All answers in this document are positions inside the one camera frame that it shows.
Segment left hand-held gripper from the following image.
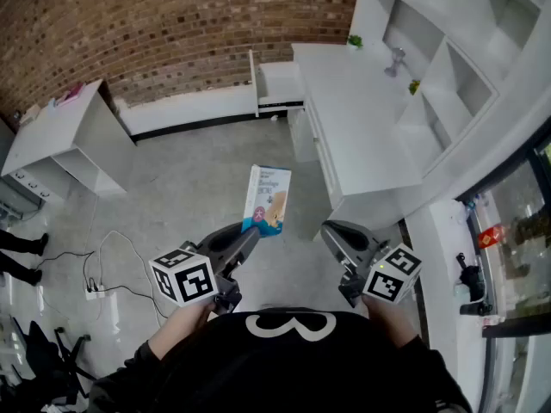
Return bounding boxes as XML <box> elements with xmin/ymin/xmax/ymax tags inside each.
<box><xmin>148</xmin><ymin>223</ymin><xmax>262</xmax><ymax>314</ymax></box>

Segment white drawer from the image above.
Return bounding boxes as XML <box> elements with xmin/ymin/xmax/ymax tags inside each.
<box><xmin>248</xmin><ymin>49</ymin><xmax>306</xmax><ymax>119</ymax></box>

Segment white and blue box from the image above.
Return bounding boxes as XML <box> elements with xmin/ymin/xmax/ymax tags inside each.
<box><xmin>241</xmin><ymin>163</ymin><xmax>293</xmax><ymax>239</ymax></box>

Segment person's left forearm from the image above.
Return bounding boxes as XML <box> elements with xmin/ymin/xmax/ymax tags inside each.
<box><xmin>147</xmin><ymin>300</ymin><xmax>217</xmax><ymax>361</ymax></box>

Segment pink items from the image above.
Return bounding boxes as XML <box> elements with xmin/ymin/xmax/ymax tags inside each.
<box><xmin>54</xmin><ymin>82</ymin><xmax>86</xmax><ymax>106</ymax></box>

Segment white power strip with cables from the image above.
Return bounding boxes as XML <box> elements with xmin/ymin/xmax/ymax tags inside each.
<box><xmin>33</xmin><ymin>250</ymin><xmax>170</xmax><ymax>317</ymax></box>

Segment white shelving unit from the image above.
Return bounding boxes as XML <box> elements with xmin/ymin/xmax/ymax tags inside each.
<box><xmin>358</xmin><ymin>0</ymin><xmax>551</xmax><ymax>178</ymax></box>

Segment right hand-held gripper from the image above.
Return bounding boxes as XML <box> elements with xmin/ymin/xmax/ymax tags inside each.
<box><xmin>320</xmin><ymin>219</ymin><xmax>424</xmax><ymax>309</ymax></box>

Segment person's right forearm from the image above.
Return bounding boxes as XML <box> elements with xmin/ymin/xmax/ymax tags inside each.
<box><xmin>360</xmin><ymin>294</ymin><xmax>422</xmax><ymax>352</ymax></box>

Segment person's black shirt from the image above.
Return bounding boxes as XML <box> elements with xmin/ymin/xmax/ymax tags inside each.
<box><xmin>87</xmin><ymin>307</ymin><xmax>474</xmax><ymax>413</ymax></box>

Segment white cable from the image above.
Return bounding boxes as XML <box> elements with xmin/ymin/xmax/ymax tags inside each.
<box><xmin>81</xmin><ymin>229</ymin><xmax>170</xmax><ymax>320</ymax></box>

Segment red packet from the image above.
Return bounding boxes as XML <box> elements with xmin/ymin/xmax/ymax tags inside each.
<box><xmin>477</xmin><ymin>225</ymin><xmax>505</xmax><ymax>250</ymax></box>

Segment white low cabinet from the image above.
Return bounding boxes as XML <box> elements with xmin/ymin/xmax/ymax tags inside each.
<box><xmin>287</xmin><ymin>42</ymin><xmax>425</xmax><ymax>232</ymax></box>

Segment white desk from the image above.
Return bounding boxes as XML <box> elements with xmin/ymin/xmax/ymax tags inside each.
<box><xmin>0</xmin><ymin>79</ymin><xmax>139</xmax><ymax>202</ymax></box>

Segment black device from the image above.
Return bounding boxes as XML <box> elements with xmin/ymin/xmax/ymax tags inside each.
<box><xmin>453</xmin><ymin>251</ymin><xmax>495</xmax><ymax>317</ymax></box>

